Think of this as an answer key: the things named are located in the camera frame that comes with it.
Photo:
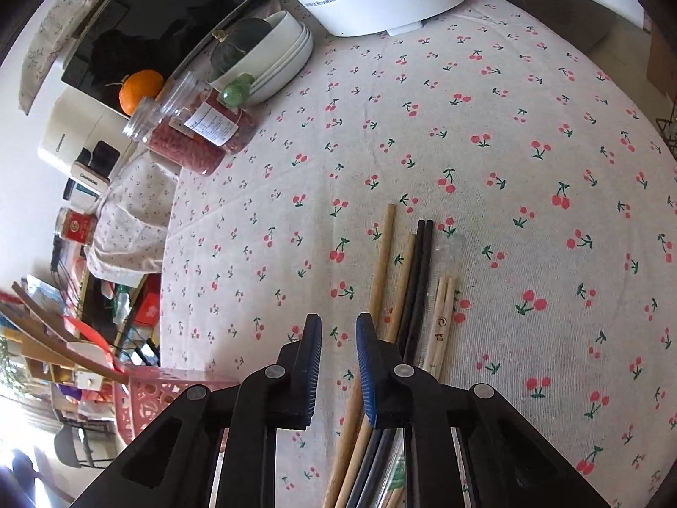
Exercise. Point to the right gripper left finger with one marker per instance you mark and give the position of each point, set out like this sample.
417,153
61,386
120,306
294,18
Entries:
278,397

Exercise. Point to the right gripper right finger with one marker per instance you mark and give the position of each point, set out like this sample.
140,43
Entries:
400,396

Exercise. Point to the clear plastic chopstick sleeve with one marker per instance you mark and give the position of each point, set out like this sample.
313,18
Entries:
446,259

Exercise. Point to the black chopstick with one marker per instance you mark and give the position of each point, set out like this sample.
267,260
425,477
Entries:
410,296
377,471

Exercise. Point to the pink perforated utensil holder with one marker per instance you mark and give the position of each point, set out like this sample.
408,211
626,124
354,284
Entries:
149,390

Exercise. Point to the red plastic spoon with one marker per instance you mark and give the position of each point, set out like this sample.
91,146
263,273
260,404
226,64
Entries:
96,338

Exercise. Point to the red gift box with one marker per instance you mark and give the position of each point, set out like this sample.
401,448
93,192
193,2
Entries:
147,312

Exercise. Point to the red label tea jar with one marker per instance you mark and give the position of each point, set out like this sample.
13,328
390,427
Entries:
75,226

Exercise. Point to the labelled jar of dried fruit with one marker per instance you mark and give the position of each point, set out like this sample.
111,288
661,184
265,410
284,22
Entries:
194,109

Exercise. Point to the small green fruit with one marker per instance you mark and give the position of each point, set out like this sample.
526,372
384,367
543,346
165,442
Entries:
237,92

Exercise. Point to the jar of red goji berries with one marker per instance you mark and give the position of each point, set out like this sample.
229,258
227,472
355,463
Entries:
165,135

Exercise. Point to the white air fryer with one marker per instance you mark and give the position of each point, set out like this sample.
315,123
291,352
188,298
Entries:
85,141

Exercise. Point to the orange tangerine on lid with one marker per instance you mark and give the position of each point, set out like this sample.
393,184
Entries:
144,83

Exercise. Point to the stacked white bowls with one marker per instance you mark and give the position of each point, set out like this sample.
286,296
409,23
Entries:
275,61

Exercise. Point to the dark green squash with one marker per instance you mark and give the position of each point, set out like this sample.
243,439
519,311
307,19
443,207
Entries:
235,43

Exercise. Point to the black microwave oven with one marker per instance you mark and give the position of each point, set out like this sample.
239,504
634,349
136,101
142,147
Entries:
123,37

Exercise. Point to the floral microwave cover cloth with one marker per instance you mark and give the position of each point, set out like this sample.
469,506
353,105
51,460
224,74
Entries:
54,31

